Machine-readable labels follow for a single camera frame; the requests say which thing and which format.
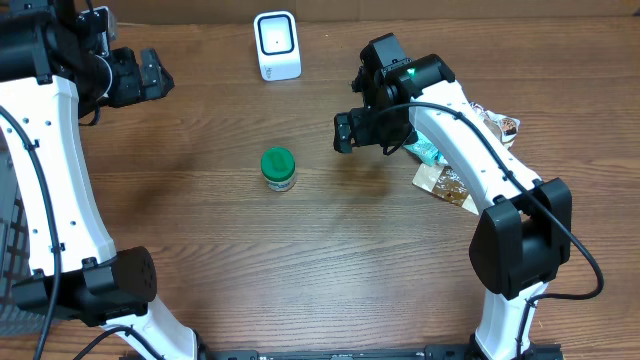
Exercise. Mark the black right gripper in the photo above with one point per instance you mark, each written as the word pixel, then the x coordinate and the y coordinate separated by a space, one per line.
pixel 361 122

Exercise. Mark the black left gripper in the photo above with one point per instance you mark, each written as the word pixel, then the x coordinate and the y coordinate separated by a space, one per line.
pixel 136 82

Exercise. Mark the large teal snack packet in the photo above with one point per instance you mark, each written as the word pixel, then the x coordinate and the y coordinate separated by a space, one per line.
pixel 426 151

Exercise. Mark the beige brown snack pouch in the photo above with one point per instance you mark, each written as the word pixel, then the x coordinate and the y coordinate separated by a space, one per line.
pixel 443 181

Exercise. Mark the green lid jar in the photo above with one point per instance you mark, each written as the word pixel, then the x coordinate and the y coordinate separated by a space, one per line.
pixel 278 167

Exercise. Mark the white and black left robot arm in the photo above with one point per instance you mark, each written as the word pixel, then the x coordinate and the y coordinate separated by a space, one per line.
pixel 58 71

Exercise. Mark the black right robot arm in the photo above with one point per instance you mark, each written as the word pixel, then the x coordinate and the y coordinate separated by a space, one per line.
pixel 523 235

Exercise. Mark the white barcode scanner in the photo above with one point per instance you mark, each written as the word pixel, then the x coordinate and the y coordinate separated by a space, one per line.
pixel 277 46

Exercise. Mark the dark grey plastic basket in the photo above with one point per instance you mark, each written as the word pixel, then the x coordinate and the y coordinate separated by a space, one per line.
pixel 14 254

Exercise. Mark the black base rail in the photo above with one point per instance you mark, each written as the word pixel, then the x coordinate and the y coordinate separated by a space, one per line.
pixel 350 355

